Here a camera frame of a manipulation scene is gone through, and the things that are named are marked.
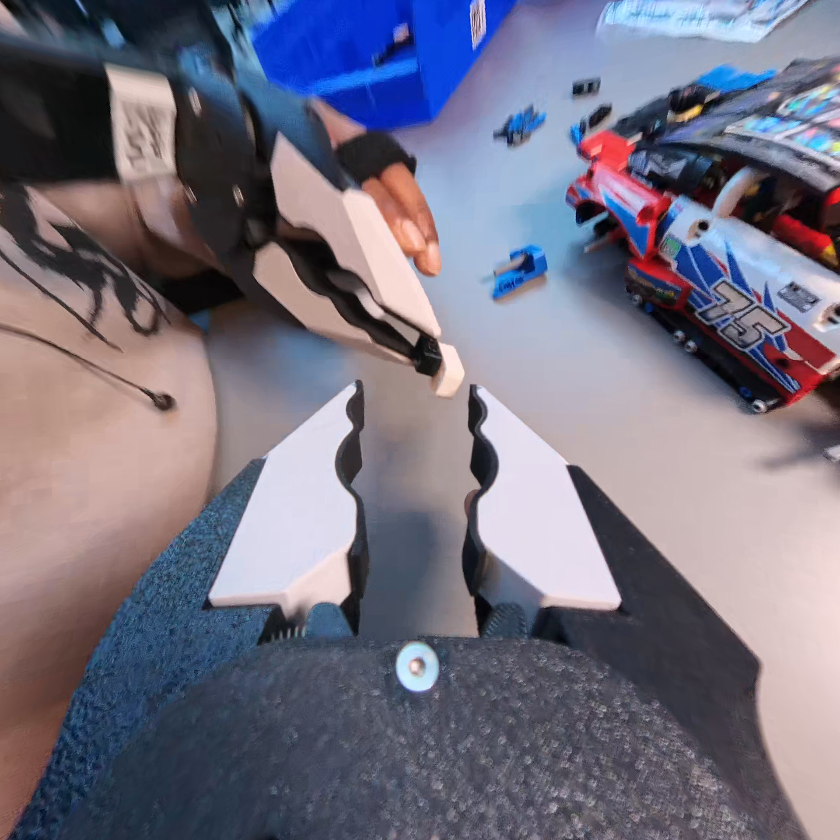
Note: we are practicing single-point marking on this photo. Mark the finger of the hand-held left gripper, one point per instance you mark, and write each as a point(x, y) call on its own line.
point(302, 302)
point(367, 243)

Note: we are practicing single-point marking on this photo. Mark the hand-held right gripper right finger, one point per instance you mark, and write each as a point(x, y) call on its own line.
point(544, 531)

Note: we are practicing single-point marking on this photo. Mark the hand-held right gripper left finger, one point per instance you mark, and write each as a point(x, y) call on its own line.
point(289, 525)

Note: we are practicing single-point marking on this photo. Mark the black two-hole lego brick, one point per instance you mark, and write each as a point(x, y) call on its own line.
point(428, 358)

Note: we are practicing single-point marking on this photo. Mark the grey lego axle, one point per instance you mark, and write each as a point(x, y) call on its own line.
point(508, 268)

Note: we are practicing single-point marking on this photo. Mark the white lego liftarm piece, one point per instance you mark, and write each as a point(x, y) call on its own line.
point(451, 374)

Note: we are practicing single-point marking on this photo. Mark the blue lego panel piece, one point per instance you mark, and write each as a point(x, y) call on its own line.
point(528, 266)

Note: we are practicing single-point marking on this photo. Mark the lego race car model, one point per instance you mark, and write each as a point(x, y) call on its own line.
point(722, 262)

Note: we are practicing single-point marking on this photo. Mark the long blue lego pin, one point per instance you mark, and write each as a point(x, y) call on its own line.
point(577, 133)

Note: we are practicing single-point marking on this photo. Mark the lego sticker sheet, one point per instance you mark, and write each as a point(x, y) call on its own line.
point(695, 16)

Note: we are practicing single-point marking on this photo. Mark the person's left hand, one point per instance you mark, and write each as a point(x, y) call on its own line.
point(410, 216)

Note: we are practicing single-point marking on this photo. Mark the blue bin with tag label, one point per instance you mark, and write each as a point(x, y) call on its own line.
point(394, 59)

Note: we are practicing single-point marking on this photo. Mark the cluster of blue black pins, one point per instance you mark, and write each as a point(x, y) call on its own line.
point(520, 124)

